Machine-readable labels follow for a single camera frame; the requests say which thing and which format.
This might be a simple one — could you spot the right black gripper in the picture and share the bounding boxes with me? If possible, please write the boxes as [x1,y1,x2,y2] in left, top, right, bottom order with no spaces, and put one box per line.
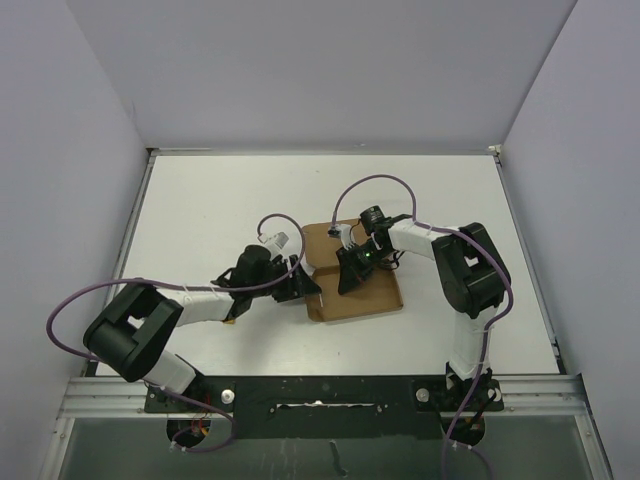
[336,240,390,295]

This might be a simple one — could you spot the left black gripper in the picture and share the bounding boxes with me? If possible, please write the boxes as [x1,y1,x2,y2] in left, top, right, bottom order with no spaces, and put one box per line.
[250,254,320,302]

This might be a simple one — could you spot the brown cardboard box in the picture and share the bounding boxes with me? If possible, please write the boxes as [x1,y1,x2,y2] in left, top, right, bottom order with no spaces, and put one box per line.
[302,222,404,323]

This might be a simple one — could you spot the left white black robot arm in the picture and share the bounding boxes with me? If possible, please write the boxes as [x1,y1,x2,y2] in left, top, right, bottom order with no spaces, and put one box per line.
[83,245,322,411]

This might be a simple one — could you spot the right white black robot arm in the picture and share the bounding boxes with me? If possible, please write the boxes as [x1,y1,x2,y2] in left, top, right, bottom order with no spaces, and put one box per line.
[328,206,511,409]

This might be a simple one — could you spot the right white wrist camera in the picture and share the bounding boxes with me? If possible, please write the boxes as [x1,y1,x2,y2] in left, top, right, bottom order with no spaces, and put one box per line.
[328,224,357,250]

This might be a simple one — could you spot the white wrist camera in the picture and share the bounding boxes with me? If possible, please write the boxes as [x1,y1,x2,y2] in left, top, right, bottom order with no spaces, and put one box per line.
[258,232,289,259]
[328,224,357,250]

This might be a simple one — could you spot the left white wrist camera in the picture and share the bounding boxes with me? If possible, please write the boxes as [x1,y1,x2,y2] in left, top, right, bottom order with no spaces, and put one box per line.
[258,232,289,259]

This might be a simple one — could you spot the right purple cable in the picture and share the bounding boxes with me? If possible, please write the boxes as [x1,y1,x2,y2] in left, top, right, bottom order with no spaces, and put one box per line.
[332,174,515,480]

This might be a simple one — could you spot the purple cable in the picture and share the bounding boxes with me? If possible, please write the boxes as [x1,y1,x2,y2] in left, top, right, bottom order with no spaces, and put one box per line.
[332,174,515,480]
[45,213,307,454]

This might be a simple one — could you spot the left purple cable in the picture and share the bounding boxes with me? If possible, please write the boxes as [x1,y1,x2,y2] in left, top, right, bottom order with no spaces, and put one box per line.
[45,213,307,454]

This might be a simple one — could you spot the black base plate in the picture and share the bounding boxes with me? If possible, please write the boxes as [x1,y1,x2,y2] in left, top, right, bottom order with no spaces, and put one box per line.
[144,375,504,447]

